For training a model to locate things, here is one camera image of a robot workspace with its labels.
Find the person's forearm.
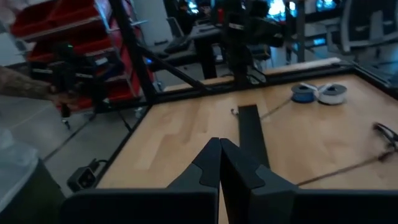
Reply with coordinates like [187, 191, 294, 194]
[0, 64, 56, 103]

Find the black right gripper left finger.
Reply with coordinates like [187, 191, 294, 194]
[58, 138, 222, 224]

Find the black duct cover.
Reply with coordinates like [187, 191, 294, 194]
[237, 103, 271, 169]

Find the black power adapter box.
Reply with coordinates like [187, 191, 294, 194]
[65, 157, 109, 194]

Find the white wire spool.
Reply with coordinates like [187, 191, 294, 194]
[313, 82, 348, 106]

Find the red bin shelving rack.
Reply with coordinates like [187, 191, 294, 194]
[8, 0, 156, 111]

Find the wooden desk with legs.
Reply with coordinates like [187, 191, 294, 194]
[292, 0, 346, 63]

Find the grey office chair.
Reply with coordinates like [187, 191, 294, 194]
[328, 0, 398, 56]

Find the white building column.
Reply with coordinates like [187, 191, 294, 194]
[132, 0, 175, 47]

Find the grey desk with black leg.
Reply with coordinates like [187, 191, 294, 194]
[185, 24, 225, 80]

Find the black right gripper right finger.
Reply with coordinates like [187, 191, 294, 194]
[220, 138, 398, 224]

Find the person's hand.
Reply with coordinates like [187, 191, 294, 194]
[47, 88, 82, 112]

